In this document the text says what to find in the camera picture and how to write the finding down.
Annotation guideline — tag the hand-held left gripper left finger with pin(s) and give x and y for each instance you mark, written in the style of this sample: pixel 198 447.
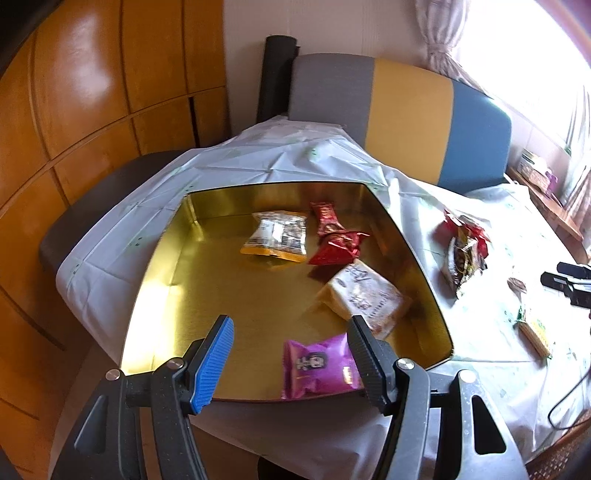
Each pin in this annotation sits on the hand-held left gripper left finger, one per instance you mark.
pixel 214 364

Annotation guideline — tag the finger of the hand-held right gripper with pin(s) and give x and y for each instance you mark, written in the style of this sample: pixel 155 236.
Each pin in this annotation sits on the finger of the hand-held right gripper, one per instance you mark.
pixel 575 270
pixel 565 284

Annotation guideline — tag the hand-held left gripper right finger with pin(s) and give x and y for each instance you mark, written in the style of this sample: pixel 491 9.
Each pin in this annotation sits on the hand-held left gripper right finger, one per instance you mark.
pixel 369 364

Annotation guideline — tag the small brown snack packet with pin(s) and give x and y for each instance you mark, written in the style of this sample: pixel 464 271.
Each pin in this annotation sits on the small brown snack packet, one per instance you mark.
pixel 517 284

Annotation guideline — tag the purple snack packet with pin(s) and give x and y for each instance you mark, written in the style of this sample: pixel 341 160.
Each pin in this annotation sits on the purple snack packet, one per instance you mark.
pixel 314 364

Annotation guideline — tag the yellow green snack bar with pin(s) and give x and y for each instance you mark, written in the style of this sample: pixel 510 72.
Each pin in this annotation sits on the yellow green snack bar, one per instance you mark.
pixel 535 332

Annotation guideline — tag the gold tin box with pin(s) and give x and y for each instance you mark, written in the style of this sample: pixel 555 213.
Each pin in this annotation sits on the gold tin box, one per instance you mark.
pixel 221 300

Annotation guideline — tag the beige bread packet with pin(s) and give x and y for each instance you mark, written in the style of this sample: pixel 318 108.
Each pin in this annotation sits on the beige bread packet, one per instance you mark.
pixel 364 295

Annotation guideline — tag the dark brown snack packet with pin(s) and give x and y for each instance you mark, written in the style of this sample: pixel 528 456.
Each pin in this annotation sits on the dark brown snack packet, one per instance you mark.
pixel 461 267

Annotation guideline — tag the red twisted wrapper packet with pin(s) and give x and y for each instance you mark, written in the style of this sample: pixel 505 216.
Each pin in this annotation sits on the red twisted wrapper packet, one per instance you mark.
pixel 464 226

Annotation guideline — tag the red foil snack packet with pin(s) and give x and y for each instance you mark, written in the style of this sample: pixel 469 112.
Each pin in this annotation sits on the red foil snack packet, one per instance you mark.
pixel 339 247

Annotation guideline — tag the clear nut packet orange edge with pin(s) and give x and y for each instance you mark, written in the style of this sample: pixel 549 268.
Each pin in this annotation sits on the clear nut packet orange edge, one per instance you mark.
pixel 277 235

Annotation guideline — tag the small red candy bar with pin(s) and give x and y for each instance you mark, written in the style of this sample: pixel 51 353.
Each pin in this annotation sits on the small red candy bar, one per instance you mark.
pixel 327 218

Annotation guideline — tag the wooden side shelf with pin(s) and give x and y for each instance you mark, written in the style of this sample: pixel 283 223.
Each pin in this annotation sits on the wooden side shelf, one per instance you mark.
pixel 558 214

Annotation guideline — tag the hanging floral curtain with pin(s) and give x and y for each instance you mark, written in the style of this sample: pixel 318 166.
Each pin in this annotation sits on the hanging floral curtain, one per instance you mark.
pixel 579 184

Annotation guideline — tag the purple box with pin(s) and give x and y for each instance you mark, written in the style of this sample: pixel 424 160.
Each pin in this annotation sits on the purple box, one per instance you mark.
pixel 552 179

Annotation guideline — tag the floral tissue box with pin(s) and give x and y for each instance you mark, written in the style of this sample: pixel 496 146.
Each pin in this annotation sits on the floral tissue box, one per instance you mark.
pixel 541 180

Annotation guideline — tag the white printed tablecloth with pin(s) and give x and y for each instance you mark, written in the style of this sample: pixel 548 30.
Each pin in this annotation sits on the white printed tablecloth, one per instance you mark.
pixel 485 369

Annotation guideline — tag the white green box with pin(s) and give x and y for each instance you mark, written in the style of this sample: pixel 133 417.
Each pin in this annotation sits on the white green box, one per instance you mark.
pixel 533 161

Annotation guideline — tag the brown wicker chair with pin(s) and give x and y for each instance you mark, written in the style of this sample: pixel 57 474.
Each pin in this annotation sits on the brown wicker chair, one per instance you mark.
pixel 568 457

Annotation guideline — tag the window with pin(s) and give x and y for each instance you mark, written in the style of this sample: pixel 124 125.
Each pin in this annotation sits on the window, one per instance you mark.
pixel 531 60

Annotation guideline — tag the grey yellow blue chair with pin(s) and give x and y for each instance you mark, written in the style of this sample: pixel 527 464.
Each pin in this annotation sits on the grey yellow blue chair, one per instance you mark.
pixel 406 115

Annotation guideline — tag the tied floral curtain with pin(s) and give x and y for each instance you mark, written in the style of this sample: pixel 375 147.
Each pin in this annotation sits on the tied floral curtain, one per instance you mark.
pixel 438 50

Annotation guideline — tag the black rolled mat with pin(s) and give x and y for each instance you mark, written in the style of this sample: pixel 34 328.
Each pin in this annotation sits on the black rolled mat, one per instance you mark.
pixel 277 78

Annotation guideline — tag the wooden cabinet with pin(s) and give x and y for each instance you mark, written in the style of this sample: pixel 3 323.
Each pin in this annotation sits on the wooden cabinet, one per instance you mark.
pixel 83 92

